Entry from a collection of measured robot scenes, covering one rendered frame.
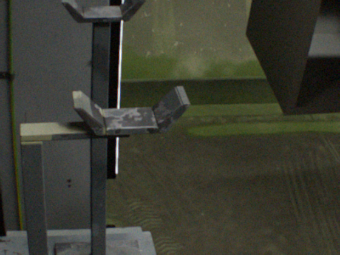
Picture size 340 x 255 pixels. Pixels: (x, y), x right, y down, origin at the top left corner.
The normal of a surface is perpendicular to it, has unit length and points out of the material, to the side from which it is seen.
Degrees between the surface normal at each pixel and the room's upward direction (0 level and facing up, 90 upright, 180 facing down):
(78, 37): 90
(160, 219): 0
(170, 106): 45
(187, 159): 0
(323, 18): 102
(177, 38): 57
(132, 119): 0
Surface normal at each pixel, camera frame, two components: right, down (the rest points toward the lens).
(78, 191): 0.18, 0.51
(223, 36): 0.18, -0.04
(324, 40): 0.11, -0.74
